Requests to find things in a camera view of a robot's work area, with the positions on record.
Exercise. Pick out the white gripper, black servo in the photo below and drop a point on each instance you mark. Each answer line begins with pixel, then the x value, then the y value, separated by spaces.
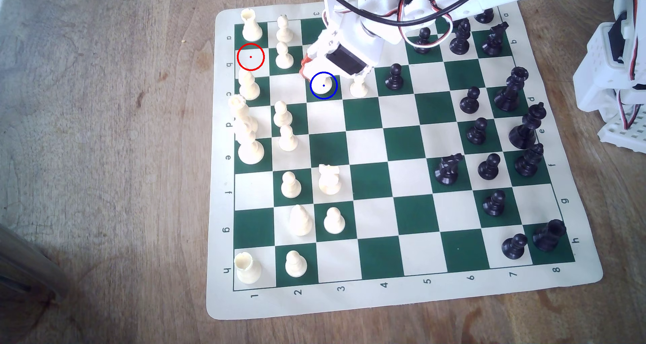
pixel 346 62

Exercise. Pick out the white chess knight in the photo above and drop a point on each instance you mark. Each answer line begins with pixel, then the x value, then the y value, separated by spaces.
pixel 327 86
pixel 329 182

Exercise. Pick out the white chess pawn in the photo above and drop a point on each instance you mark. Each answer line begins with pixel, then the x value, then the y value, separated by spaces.
pixel 334 223
pixel 282 117
pixel 358 89
pixel 284 31
pixel 284 59
pixel 290 186
pixel 296 266
pixel 288 141

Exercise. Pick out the white chess rook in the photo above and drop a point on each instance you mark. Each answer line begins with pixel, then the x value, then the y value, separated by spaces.
pixel 251 29
pixel 247 271

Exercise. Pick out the white chess bishop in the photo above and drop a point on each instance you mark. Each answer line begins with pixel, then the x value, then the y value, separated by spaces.
pixel 301 223
pixel 249 88

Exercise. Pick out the black chess pawn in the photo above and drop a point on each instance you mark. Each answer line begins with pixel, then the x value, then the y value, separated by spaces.
pixel 476 133
pixel 451 24
pixel 514 248
pixel 494 205
pixel 488 168
pixel 422 46
pixel 394 80
pixel 470 104

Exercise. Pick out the white chess queen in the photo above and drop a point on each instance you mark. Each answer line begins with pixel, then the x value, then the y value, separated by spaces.
pixel 237 107

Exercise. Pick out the white chess king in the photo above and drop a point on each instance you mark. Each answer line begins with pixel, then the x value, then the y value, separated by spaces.
pixel 251 152

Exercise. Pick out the black chess bishop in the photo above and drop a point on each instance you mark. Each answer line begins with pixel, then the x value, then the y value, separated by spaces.
pixel 460 44
pixel 527 165

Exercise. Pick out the black chess rook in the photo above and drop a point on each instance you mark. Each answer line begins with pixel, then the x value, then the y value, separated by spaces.
pixel 548 238
pixel 484 17

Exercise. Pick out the black chess knight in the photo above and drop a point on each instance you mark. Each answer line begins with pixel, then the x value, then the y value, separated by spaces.
pixel 493 44
pixel 446 172

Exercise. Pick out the black chess queen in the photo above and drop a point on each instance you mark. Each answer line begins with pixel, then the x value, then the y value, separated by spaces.
pixel 507 98

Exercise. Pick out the green and white chess mat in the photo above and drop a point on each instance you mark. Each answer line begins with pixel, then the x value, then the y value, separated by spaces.
pixel 368 253

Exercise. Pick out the black chess king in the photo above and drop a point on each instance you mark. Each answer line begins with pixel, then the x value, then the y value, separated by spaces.
pixel 522 134

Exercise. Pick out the grey metal object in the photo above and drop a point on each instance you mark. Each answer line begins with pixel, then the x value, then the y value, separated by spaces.
pixel 20 268

